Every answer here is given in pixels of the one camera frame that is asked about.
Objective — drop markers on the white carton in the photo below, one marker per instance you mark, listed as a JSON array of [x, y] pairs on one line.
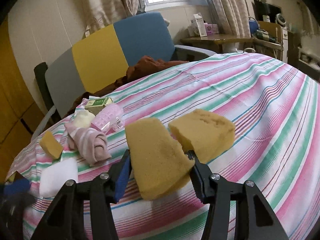
[[198, 26]]

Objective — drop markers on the wooden desk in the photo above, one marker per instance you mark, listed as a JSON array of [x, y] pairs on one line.
[[271, 27]]

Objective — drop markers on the white sponge block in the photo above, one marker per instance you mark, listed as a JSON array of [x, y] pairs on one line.
[[57, 177]]

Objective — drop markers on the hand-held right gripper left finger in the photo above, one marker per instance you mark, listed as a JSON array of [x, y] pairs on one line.
[[122, 180]]

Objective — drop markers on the pale grey side rail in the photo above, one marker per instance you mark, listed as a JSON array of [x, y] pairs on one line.
[[47, 116], [195, 50]]

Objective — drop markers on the brown cloth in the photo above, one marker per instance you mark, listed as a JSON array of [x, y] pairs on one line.
[[145, 67]]

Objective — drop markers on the pink green striped tablecloth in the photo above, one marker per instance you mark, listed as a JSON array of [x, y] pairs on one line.
[[237, 92]]

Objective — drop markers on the small yellow sponge block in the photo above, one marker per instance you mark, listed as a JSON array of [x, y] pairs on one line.
[[51, 146]]

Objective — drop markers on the wooden side table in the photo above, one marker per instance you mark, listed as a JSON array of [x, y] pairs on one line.
[[215, 40]]

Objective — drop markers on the large yellow sponge wedge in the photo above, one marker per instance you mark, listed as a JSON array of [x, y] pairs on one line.
[[155, 160]]

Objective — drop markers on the dark green rolled mat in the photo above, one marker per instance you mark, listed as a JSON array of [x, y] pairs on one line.
[[41, 80]]

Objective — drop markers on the green essential oil box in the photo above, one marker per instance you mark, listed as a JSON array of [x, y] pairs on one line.
[[97, 103]]

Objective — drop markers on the pink hair roller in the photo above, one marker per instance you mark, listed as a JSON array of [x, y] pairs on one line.
[[107, 116]]

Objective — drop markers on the beige patterned curtain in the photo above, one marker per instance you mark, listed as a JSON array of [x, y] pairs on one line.
[[225, 5], [112, 2]]

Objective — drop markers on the wooden wardrobe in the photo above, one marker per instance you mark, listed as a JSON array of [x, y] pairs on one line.
[[12, 92]]

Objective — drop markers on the clear plastic cap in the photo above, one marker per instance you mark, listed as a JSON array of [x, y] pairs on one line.
[[118, 125]]

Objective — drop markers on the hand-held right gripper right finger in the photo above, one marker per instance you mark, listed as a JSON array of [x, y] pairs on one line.
[[200, 177]]

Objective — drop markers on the tricolour padded chair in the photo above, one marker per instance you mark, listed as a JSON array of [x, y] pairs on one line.
[[100, 52]]

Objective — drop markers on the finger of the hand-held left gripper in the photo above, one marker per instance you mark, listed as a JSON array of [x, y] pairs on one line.
[[16, 186]]

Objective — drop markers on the pink striped sock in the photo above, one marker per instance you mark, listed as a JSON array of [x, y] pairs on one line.
[[90, 145]]

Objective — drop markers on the yellow sponge chunk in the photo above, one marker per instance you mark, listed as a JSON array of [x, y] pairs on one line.
[[207, 132]]

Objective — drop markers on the dark cabinet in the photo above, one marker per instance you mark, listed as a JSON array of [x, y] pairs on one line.
[[293, 45]]

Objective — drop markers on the pink box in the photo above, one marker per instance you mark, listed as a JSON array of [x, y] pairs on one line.
[[212, 28]]

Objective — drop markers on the white fan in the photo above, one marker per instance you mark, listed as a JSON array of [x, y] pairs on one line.
[[281, 19]]

